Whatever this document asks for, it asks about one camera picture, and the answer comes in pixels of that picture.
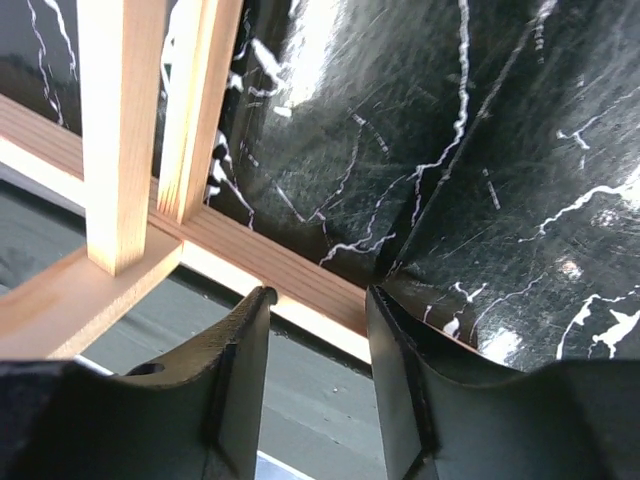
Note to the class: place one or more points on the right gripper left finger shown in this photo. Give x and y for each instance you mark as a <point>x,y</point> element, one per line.
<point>191,413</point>

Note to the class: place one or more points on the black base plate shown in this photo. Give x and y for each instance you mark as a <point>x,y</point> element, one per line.
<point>319,415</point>

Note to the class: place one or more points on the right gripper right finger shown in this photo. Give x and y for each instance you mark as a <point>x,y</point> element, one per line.
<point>447,413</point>

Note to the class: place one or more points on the black marble pattern mat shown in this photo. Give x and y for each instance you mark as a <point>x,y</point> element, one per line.
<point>481,155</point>

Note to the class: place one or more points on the wooden hanger stand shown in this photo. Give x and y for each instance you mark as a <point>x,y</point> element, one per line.
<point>112,106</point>

